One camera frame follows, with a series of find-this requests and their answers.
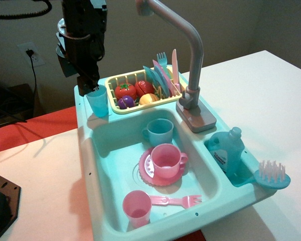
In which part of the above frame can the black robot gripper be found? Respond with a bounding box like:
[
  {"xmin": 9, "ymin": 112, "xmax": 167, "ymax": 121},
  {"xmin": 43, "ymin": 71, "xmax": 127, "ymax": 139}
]
[{"xmin": 57, "ymin": 1, "xmax": 107, "ymax": 96}]

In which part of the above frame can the blue plastic tumbler cup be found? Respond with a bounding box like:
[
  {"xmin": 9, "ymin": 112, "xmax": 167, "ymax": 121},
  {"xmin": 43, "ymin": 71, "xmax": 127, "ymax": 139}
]
[{"xmin": 86, "ymin": 85, "xmax": 109, "ymax": 117}]

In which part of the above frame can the teal toy sink unit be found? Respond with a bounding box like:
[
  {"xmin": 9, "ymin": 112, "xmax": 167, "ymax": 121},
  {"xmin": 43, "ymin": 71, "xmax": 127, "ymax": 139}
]
[{"xmin": 74, "ymin": 70, "xmax": 274, "ymax": 240}]

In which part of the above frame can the pink tumbler cup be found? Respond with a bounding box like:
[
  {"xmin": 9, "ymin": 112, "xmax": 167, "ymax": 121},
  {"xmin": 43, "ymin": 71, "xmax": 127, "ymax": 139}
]
[{"xmin": 122, "ymin": 190, "xmax": 152, "ymax": 228}]

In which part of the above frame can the toy tomato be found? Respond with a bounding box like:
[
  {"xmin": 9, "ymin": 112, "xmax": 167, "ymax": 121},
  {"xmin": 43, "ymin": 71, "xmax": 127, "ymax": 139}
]
[{"xmin": 114, "ymin": 83, "xmax": 137, "ymax": 100}]

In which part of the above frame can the purple toy eggplant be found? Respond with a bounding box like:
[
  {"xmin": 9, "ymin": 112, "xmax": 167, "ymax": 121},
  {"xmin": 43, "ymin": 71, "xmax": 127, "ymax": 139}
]
[{"xmin": 117, "ymin": 95, "xmax": 135, "ymax": 109}]

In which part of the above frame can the yellow dish rack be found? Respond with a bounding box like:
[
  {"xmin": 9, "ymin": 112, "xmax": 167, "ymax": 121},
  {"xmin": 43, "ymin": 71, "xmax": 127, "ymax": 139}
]
[{"xmin": 104, "ymin": 68, "xmax": 189, "ymax": 115}]

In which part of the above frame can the red toy apple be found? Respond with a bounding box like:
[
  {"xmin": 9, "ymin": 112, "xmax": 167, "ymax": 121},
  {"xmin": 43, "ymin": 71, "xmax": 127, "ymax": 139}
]
[{"xmin": 134, "ymin": 80, "xmax": 155, "ymax": 97}]

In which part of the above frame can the yellow toy lemon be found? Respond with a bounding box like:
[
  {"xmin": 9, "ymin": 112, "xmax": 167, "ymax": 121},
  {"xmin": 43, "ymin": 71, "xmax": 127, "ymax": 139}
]
[{"xmin": 139, "ymin": 93, "xmax": 159, "ymax": 105}]

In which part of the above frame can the blue toy plate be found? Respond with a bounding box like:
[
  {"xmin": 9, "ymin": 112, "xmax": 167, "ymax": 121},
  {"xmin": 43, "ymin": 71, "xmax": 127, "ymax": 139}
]
[{"xmin": 143, "ymin": 66, "xmax": 170, "ymax": 97}]

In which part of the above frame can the blue toy fork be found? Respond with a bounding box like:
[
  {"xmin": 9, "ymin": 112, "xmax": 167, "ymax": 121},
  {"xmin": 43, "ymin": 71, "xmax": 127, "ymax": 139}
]
[{"xmin": 157, "ymin": 52, "xmax": 170, "ymax": 76}]

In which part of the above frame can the blue toy mug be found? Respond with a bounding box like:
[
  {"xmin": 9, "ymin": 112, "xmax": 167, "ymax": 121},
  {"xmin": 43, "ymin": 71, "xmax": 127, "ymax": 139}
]
[{"xmin": 141, "ymin": 118, "xmax": 174, "ymax": 147}]

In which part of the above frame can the pink toy plate in rack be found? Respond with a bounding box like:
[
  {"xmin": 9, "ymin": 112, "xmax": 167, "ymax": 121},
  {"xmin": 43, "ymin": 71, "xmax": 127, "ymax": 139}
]
[{"xmin": 153, "ymin": 60, "xmax": 179, "ymax": 97}]

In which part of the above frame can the pink toy knife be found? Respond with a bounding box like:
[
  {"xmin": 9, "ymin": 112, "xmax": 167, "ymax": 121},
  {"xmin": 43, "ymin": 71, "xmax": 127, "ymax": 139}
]
[{"xmin": 172, "ymin": 49, "xmax": 179, "ymax": 85}]

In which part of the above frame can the pink toy mug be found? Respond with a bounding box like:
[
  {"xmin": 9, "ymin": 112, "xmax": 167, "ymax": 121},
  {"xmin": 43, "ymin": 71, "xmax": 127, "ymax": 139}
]
[{"xmin": 150, "ymin": 144, "xmax": 188, "ymax": 178}]

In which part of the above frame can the grey toy faucet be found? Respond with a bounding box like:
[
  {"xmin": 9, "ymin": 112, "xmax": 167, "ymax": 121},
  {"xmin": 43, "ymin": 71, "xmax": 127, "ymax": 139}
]
[{"xmin": 135, "ymin": 1, "xmax": 217, "ymax": 133}]

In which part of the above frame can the pink scalloped plate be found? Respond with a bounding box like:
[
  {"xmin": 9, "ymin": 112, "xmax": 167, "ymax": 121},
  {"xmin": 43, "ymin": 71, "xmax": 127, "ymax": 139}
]
[{"xmin": 138, "ymin": 147, "xmax": 186, "ymax": 186}]

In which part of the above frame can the pink toy fork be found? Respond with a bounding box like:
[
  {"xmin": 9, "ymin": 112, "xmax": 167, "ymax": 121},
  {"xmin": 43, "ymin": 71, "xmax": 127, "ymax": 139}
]
[{"xmin": 150, "ymin": 195, "xmax": 202, "ymax": 209}]

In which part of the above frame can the blue toy soap bottle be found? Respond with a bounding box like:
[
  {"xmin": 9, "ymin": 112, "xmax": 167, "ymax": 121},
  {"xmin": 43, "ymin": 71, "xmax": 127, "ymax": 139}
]
[{"xmin": 206, "ymin": 127, "xmax": 245, "ymax": 177}]

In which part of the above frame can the blue dish brush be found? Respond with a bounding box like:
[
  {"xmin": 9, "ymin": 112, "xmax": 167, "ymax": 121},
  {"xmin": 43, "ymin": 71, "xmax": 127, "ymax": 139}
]
[{"xmin": 235, "ymin": 160, "xmax": 291, "ymax": 190}]

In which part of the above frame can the wall power outlet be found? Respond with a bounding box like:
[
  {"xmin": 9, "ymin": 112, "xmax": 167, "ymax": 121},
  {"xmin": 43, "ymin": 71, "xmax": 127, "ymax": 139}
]
[{"xmin": 17, "ymin": 42, "xmax": 45, "ymax": 67}]

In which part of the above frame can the black power cable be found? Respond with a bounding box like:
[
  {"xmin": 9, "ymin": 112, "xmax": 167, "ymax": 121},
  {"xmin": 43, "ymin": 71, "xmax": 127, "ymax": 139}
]
[{"xmin": 0, "ymin": 49, "xmax": 48, "ymax": 151}]

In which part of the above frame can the black corrugated cable conduit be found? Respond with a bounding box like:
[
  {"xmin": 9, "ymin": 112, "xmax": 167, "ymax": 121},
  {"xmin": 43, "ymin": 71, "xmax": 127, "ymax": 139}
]
[{"xmin": 0, "ymin": 0, "xmax": 53, "ymax": 20}]

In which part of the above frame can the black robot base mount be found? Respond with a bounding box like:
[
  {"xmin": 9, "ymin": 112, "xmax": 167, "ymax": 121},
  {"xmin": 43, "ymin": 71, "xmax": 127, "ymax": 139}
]
[{"xmin": 0, "ymin": 176, "xmax": 21, "ymax": 237}]

